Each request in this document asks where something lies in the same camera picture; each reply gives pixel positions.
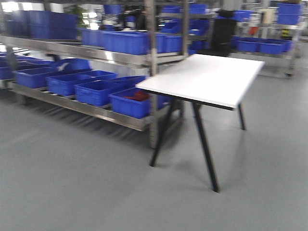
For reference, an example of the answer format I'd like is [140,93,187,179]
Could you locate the white table black legs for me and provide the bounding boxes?
[137,54,264,193]

